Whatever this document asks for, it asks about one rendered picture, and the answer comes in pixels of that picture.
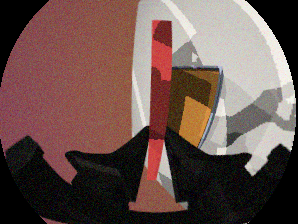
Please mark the red lid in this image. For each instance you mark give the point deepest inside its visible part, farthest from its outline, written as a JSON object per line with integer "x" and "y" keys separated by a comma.
{"x": 160, "y": 75}

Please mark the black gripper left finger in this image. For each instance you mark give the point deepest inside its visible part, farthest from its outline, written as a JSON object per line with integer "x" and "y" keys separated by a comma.
{"x": 122, "y": 167}

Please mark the dark grey open storage box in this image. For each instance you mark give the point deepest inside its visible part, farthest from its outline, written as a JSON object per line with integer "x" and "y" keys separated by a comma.
{"x": 196, "y": 90}

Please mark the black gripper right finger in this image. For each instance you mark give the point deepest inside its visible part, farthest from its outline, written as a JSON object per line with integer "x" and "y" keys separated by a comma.
{"x": 191, "y": 168}

